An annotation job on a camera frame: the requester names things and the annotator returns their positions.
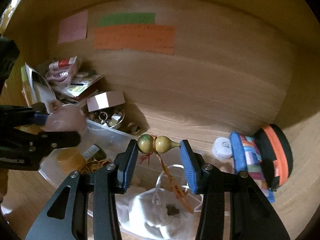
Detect clear plastic storage box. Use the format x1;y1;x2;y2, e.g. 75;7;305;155
87;162;230;240
39;120;140;188

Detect dark cloth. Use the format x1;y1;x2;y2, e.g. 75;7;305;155
0;37;20;85

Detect blue patchwork pouch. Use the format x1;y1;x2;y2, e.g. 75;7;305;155
229;131;275;204

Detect amber jar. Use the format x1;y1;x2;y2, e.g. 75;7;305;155
57;151;86;173

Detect wooden desktop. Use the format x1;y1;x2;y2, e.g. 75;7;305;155
0;102;318;240

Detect pale pink cylinder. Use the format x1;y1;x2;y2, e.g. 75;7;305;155
46;100;87;133

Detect pile of papers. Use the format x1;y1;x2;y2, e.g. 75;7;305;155
67;72;104;100

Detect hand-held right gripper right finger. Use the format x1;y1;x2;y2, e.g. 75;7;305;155
179;139;290;240

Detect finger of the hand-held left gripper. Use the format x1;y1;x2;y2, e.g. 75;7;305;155
25;131;81;155
0;102;50;126

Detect red white packet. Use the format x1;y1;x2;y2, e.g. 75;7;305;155
49;56;78;69

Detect yellow rubber bands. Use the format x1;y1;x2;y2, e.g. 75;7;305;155
81;156;112;173

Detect green sticky note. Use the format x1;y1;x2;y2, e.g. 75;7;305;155
98;12;156;27

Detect orange sticky note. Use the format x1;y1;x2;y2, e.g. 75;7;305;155
94;25;175;55

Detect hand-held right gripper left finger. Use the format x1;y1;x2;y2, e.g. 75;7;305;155
25;139;139;240

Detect white drawstring pouch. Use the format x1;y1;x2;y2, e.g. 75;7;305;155
117;165;203;240

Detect gourd pendant with tassel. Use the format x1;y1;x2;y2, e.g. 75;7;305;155
137;134;194;214

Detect dark bottle with label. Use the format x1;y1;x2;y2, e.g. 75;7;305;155
82;144;107;160

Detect metal bowl of beads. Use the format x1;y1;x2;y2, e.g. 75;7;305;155
85;109;125;130

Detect black orange zipper case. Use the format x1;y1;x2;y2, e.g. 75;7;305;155
254;124;293;192

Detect small pink white carton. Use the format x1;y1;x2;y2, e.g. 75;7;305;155
87;91;125;112

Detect pink sticky note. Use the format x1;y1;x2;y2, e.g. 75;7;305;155
58;11;88;43

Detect small white round container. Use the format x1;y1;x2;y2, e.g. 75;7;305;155
212;137;234;162

